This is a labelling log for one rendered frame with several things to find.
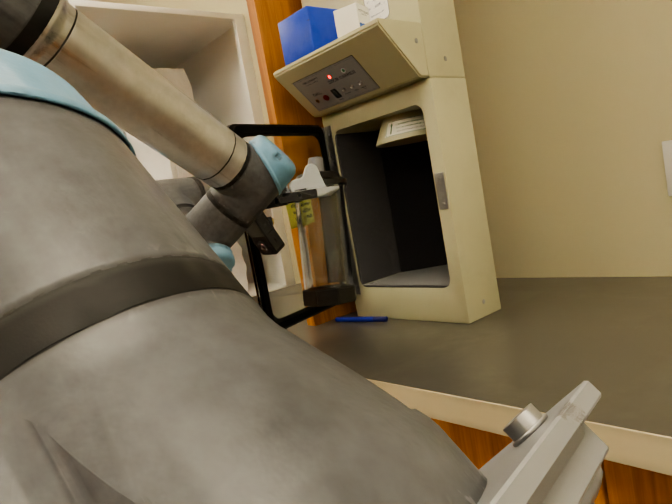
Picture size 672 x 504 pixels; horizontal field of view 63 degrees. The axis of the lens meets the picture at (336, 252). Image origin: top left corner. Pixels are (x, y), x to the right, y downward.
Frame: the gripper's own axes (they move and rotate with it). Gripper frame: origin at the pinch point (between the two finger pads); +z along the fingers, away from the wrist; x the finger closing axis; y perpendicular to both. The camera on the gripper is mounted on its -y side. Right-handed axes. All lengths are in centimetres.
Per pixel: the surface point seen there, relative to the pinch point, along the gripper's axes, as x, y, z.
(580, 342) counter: -39, -29, 15
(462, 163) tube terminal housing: -14.6, 1.4, 25.1
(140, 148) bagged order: 115, 30, 17
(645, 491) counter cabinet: -55, -38, -7
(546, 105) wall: -14, 12, 62
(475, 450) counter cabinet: -33, -39, -7
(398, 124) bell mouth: -2.8, 11.7, 22.0
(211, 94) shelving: 135, 54, 62
